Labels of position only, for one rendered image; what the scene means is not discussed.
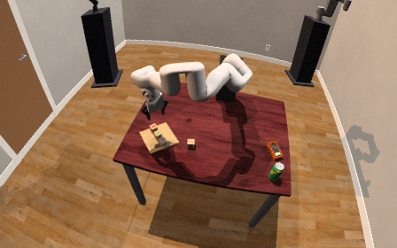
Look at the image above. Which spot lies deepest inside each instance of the beige mat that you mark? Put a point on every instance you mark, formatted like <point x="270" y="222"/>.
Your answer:
<point x="152" y="143"/>

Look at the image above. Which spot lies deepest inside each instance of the green drink can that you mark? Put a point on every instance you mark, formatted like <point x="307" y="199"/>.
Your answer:
<point x="276" y="171"/>

